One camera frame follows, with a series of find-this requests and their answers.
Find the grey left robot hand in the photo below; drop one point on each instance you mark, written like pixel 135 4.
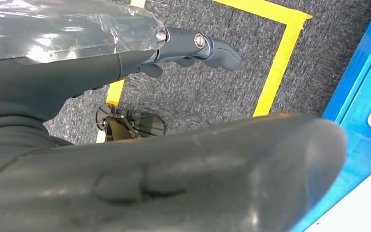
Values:
pixel 172 179

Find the blue metal shelf rack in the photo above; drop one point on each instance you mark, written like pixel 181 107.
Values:
pixel 352 134

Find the yellow floor tape square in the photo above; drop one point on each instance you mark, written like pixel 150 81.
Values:
pixel 281 57

